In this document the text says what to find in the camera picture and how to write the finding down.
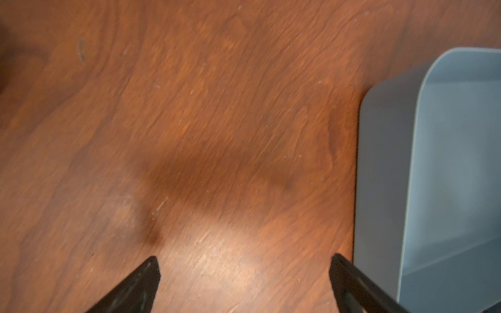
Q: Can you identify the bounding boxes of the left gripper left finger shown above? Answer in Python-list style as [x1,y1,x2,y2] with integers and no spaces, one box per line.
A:
[87,256,160,313]

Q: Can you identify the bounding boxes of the blue plastic tray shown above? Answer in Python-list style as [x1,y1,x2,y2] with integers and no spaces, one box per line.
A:
[354,48,500,312]

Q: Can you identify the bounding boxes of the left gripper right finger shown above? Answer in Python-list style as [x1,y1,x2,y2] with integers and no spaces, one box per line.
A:
[329,254,407,313]

